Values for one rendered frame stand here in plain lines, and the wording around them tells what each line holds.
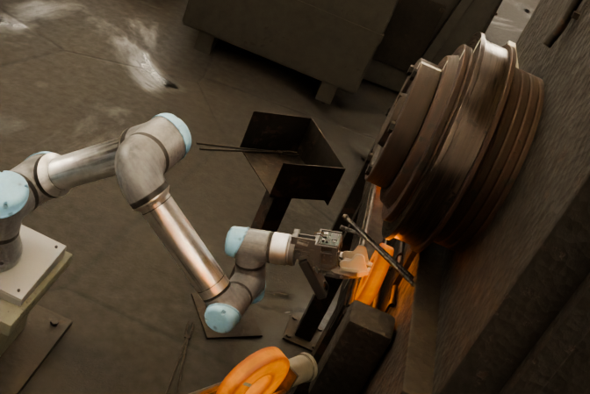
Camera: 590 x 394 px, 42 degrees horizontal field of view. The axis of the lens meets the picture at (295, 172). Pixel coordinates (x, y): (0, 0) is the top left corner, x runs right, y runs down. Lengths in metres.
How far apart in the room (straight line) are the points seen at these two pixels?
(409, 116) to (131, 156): 0.61
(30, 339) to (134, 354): 0.31
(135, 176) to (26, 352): 0.82
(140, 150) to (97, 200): 1.24
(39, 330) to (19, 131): 1.06
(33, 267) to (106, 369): 0.43
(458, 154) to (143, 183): 0.68
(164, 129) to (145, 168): 0.13
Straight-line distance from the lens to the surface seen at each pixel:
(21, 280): 2.07
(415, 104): 1.49
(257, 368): 1.41
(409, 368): 1.42
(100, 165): 1.89
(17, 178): 1.99
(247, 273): 1.83
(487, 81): 1.46
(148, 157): 1.69
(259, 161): 2.30
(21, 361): 2.30
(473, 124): 1.42
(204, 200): 3.09
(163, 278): 2.68
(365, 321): 1.57
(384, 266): 1.75
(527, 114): 1.49
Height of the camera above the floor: 1.76
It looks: 30 degrees down
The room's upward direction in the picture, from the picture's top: 24 degrees clockwise
